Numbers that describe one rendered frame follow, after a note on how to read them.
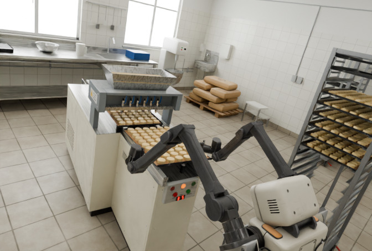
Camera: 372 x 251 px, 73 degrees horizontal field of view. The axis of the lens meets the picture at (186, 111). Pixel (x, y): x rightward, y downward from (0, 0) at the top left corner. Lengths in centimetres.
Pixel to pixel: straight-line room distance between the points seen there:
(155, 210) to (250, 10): 533
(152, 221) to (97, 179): 72
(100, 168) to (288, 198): 161
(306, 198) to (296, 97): 464
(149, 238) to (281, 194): 113
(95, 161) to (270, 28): 478
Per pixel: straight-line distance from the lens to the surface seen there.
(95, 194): 238
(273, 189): 96
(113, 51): 546
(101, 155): 216
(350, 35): 539
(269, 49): 593
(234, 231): 95
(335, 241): 301
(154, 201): 167
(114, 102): 207
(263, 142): 136
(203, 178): 102
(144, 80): 205
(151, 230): 183
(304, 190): 105
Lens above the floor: 178
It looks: 19 degrees down
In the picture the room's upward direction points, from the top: 12 degrees clockwise
